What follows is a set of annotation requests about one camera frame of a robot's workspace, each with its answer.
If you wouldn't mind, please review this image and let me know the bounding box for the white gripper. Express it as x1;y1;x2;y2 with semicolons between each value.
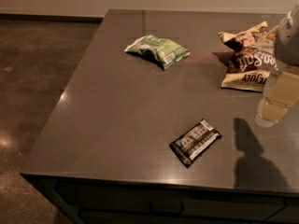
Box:
255;66;299;128

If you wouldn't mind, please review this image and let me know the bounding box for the black rxbar chocolate wrapper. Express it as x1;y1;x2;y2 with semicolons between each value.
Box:
169;119;221;168

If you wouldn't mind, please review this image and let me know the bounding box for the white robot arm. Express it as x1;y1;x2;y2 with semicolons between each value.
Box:
255;2;299;128

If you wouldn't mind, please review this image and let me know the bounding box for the brown sea salt chip bag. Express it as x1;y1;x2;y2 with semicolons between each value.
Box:
218;21;278;92

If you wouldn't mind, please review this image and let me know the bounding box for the green jalapeno chip bag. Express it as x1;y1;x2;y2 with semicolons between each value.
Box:
124;35;190;71

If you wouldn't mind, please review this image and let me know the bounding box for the dark counter drawer front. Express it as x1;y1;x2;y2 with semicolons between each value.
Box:
56;182;299;224

